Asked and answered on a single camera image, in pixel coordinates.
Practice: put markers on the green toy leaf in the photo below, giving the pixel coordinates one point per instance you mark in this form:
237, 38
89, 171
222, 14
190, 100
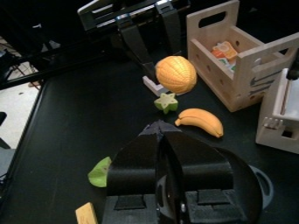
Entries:
99, 173

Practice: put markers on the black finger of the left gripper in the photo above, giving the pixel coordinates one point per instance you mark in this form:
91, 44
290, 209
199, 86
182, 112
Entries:
134, 43
171, 26

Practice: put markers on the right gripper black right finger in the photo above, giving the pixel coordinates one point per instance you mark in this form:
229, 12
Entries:
206, 175

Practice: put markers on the yellow wooden block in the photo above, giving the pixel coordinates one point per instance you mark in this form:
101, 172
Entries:
86, 214

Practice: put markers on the orange toy juice carton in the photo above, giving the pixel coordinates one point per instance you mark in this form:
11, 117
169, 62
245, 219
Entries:
223, 50

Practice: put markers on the white green toy carton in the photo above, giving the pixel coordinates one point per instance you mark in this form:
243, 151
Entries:
227, 64

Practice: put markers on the light wooden crate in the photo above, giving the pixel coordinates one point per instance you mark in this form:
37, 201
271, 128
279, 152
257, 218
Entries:
210, 73

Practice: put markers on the orange toy piece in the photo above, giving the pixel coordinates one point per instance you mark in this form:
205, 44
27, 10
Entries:
201, 120

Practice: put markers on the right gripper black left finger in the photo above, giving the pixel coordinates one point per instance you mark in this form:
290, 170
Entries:
133, 175

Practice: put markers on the small white block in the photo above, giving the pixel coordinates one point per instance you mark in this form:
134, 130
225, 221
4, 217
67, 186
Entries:
154, 87

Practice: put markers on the white wooden box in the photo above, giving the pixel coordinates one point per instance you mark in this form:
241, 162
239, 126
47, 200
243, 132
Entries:
273, 134

